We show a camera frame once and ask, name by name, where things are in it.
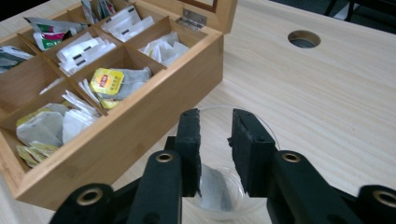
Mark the clear plastic cup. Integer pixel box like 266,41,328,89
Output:
181,105,281,222

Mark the wooden tea box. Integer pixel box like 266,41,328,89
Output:
0,0,239,211

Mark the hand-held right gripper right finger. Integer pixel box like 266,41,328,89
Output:
228,108,278,199

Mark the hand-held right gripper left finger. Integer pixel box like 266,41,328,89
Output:
164,107,203,198

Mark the assortment of tea bags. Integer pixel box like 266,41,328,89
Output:
0,0,191,169

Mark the grey paper tea bag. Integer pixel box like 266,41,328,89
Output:
199,164,235,213

